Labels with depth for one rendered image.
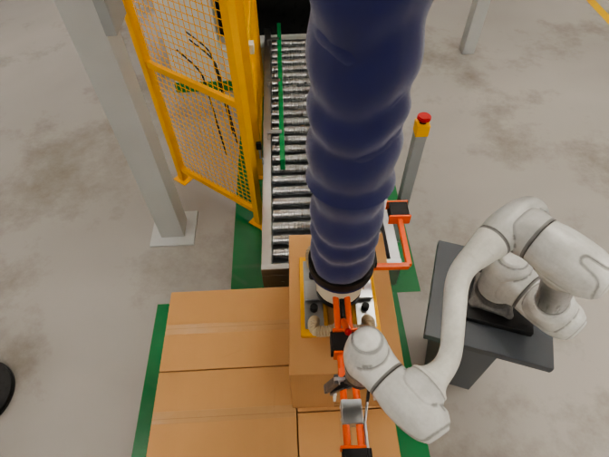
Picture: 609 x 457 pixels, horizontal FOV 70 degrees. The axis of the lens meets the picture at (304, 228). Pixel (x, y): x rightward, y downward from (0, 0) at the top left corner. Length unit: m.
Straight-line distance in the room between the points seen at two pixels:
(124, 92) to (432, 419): 1.95
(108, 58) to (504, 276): 1.91
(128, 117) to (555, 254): 2.00
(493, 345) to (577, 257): 0.81
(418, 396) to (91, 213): 2.90
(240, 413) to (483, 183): 2.47
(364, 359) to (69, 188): 3.10
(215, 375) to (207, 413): 0.16
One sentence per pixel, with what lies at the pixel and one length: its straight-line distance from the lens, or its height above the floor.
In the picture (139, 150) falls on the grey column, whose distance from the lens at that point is 2.60.
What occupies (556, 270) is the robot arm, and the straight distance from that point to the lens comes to 1.26.
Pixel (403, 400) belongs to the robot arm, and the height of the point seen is 1.45.
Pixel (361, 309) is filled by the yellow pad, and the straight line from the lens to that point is 1.67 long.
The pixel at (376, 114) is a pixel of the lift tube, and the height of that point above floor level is 1.88.
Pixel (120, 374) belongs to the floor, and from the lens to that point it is 2.80.
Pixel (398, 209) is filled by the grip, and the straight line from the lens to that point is 1.79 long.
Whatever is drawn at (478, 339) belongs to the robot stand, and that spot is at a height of 0.75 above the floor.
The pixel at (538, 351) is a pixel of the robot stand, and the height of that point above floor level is 0.75.
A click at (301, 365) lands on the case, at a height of 0.94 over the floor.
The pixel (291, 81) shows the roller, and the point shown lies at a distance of 3.41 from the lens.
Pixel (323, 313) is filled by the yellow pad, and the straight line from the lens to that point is 1.65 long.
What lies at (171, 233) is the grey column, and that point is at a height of 0.06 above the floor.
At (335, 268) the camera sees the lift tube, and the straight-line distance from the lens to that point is 1.37.
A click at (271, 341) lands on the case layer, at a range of 2.07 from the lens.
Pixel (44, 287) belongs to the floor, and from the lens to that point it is 3.29.
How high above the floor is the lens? 2.44
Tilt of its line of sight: 52 degrees down
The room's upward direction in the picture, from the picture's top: 1 degrees counter-clockwise
